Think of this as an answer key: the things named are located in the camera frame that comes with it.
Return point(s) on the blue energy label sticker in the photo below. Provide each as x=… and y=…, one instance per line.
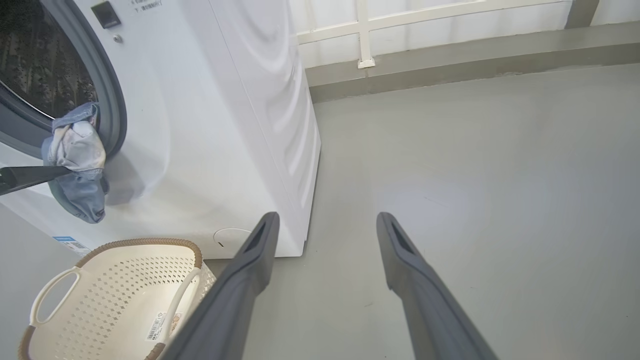
x=72, y=246

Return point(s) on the black door lock latch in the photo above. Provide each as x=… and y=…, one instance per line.
x=105, y=14

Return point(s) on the cream perforated basket brown rim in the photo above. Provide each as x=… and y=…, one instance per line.
x=115, y=300

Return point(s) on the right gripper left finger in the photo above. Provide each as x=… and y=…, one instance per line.
x=235, y=300

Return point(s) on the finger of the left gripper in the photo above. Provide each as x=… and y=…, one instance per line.
x=25, y=177

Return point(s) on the black text notice sticker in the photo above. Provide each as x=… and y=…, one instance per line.
x=146, y=5

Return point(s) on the stainless steel washer drum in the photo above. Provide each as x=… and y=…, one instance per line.
x=40, y=65

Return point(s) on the round drain filter cover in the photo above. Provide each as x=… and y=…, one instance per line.
x=232, y=237

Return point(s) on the blue bear-print garment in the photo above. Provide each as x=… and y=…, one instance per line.
x=82, y=200

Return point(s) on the basket barcode label sticker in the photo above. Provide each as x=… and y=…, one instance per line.
x=162, y=327

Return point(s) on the white front-load washing machine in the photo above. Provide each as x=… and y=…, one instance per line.
x=225, y=125

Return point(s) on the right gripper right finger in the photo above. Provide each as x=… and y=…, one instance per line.
x=430, y=310

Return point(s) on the white metal railing frame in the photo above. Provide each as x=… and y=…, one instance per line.
x=364, y=35

